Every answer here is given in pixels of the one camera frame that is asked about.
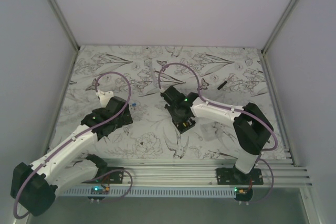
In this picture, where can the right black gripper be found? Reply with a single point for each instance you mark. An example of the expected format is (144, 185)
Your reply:
(169, 108)

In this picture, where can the aluminium mounting rail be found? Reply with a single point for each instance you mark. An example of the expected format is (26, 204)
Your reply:
(202, 172)

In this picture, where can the left green controller board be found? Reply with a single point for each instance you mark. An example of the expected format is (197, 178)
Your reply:
(98, 194)

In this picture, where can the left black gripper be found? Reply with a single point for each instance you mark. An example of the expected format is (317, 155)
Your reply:
(125, 119)

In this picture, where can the left aluminium frame post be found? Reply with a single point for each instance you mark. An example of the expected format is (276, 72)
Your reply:
(64, 24)

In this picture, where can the silver open-end wrench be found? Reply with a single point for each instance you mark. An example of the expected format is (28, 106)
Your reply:
(148, 63)

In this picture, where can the small black screwdriver bit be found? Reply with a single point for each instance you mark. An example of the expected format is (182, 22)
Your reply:
(222, 85)

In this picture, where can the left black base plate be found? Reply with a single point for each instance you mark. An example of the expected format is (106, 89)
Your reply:
(109, 175)

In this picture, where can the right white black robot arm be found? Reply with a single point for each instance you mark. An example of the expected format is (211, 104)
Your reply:
(252, 128)

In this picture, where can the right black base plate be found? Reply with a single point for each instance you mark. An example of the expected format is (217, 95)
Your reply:
(232, 176)

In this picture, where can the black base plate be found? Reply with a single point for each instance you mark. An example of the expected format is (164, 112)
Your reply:
(232, 176)
(109, 175)

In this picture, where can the green controller board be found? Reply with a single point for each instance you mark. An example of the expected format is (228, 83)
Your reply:
(243, 195)
(98, 194)

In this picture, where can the right aluminium frame post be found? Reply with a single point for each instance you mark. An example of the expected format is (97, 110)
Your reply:
(279, 26)

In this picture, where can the right green controller board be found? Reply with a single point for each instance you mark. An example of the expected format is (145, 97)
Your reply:
(243, 195)

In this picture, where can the black fuse box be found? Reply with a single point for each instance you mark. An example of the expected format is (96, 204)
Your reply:
(184, 126)

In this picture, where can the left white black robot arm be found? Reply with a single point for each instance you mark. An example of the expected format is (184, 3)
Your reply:
(36, 186)

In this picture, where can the slotted grey cable duct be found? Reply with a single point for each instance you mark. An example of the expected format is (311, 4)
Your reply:
(166, 192)

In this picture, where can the aluminium frame post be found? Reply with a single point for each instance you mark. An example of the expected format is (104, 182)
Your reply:
(279, 26)
(64, 24)

